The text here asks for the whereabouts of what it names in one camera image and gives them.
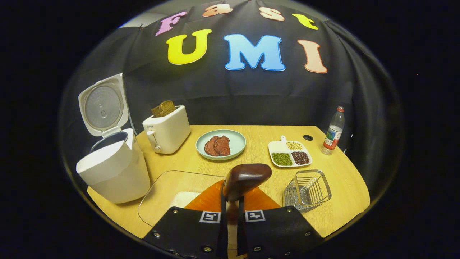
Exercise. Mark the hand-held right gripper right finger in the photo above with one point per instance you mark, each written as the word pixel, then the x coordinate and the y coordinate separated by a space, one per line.
pixel 276 230

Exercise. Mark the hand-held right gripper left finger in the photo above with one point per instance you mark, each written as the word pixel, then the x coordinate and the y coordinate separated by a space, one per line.
pixel 187 230

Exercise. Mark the dark wooden spoon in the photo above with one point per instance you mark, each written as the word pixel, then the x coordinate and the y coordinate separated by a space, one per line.
pixel 246 178

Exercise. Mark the white rice cooker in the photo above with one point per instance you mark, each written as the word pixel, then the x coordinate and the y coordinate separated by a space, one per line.
pixel 115 172

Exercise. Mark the green mung beans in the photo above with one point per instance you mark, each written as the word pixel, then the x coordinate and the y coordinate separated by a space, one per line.
pixel 281 159

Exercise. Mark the red beans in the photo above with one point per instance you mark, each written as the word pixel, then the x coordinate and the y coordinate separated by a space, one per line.
pixel 300 157

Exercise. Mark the white divided dish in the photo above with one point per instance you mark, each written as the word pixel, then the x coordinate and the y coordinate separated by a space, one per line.
pixel 278 146

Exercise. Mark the yellow soybeans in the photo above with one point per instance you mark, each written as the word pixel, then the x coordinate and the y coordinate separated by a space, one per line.
pixel 294 145

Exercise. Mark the brown meat slice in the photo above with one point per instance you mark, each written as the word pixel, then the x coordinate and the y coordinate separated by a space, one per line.
pixel 210 146
pixel 223 145

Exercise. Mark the light green plate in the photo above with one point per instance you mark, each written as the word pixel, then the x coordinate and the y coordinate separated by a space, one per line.
pixel 235 142

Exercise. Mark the white toaster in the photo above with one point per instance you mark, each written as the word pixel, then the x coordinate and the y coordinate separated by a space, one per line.
pixel 169 133

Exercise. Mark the clear plastic water bottle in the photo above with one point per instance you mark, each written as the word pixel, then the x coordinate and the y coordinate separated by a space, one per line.
pixel 333 135

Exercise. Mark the brown bread slice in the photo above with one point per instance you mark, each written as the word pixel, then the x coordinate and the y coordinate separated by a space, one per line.
pixel 168 108
pixel 156 112

